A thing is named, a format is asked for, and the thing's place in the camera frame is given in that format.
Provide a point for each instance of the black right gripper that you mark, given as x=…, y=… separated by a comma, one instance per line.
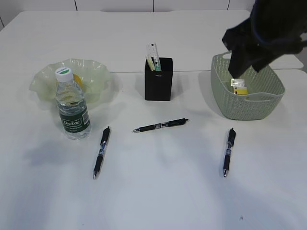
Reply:
x=258, y=41

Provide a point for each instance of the green woven plastic basket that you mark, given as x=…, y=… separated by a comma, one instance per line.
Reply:
x=265, y=90

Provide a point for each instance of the mint green utility knife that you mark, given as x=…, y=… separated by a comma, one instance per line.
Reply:
x=157, y=64

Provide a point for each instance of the yellow pear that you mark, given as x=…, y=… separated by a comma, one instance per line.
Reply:
x=78, y=80

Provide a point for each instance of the black gel pen middle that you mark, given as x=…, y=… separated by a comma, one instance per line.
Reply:
x=172, y=123

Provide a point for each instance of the black square pen holder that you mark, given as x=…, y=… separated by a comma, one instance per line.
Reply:
x=158, y=84

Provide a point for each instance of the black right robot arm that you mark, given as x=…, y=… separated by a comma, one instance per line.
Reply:
x=281, y=9

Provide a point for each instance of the yellow-green utility knife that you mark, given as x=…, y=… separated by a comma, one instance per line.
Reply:
x=150, y=63

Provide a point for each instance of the yellow packaging waste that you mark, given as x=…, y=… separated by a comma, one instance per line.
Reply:
x=239, y=87

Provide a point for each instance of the translucent green ruffled plate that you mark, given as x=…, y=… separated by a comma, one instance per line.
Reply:
x=94, y=76

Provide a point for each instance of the clear water bottle green label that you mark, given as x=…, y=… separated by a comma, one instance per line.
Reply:
x=71, y=105

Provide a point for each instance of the clear plastic ruler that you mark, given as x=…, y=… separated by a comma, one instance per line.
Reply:
x=151, y=50

